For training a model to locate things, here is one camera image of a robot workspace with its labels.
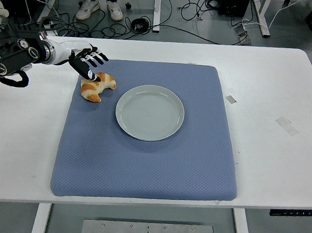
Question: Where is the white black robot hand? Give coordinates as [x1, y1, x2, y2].
[50, 38, 110, 83]

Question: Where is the golden croissant bread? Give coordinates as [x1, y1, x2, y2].
[79, 70, 118, 104]

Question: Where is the person's white shoe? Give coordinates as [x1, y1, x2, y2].
[104, 1, 125, 22]
[74, 0, 101, 23]

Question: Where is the white background table leg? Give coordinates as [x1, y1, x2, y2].
[151, 0, 162, 33]

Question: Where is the grey round plate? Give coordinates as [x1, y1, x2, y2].
[113, 82, 188, 145]

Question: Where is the blue quilted mat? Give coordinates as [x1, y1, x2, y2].
[48, 53, 248, 211]

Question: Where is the black floor box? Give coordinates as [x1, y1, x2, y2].
[217, 0, 251, 18]

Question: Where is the silver foot pedal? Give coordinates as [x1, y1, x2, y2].
[233, 21, 254, 46]

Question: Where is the white background table foot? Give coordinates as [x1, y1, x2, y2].
[249, 0, 274, 38]

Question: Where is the long clear tape piece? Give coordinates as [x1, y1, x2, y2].
[274, 116, 301, 137]

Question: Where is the black table control panel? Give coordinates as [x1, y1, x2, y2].
[269, 206, 312, 220]

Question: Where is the coiled black cable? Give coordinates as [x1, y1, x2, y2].
[130, 16, 153, 33]

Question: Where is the long black floor cable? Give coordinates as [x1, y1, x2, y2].
[158, 24, 241, 47]

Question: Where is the white floor cable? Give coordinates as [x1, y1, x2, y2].
[240, 0, 301, 33]

